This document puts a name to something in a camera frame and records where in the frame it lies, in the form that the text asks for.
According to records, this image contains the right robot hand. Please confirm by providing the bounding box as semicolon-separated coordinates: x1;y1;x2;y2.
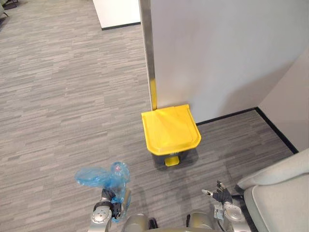
201;180;233;204

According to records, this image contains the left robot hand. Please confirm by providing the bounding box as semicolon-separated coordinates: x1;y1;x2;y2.
100;188;122;218

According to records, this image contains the blue plastic rubbish bag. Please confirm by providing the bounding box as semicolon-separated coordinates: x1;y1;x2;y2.
74;161;132;222

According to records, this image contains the yellow lidded pedal trash can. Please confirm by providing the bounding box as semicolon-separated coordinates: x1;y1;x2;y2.
140;103;202;170

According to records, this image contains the right silver robot leg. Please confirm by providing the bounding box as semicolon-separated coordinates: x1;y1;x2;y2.
186;212;219;232

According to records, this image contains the silver robot leg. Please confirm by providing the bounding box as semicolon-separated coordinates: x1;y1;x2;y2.
186;212;219;232
122;213;158;232

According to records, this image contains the left silver robot leg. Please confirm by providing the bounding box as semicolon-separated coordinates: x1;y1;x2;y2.
122;213;158;232

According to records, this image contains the light grey sofa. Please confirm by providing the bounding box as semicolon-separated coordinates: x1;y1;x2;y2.
235;147;309;232

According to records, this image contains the metal wall corner strip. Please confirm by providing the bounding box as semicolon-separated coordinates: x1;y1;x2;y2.
140;0;158;112

